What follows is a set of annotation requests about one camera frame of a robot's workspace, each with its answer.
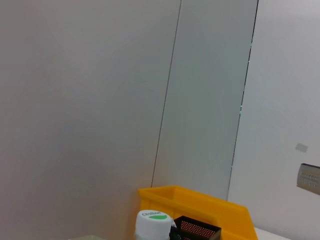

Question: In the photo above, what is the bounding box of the yellow plastic bin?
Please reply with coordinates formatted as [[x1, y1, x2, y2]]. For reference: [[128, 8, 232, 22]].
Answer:
[[137, 184, 260, 240]]

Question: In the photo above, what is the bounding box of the black mesh pen holder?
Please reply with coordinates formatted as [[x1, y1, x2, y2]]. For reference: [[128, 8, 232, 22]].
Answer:
[[169, 215, 222, 240]]

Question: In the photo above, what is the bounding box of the clear green-label water bottle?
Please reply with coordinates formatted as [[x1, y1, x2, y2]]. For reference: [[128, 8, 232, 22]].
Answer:
[[134, 210, 176, 240]]

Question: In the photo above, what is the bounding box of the silver wall outlet plate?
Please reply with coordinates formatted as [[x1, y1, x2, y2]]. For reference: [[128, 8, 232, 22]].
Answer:
[[296, 163, 320, 196]]

